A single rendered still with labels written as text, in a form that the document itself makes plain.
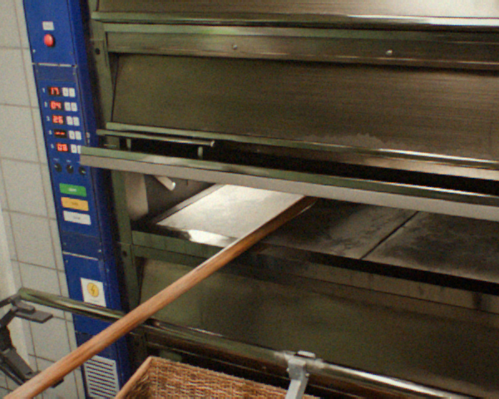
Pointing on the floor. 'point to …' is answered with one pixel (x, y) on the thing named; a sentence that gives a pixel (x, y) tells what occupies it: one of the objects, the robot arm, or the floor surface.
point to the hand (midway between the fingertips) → (49, 350)
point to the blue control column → (37, 15)
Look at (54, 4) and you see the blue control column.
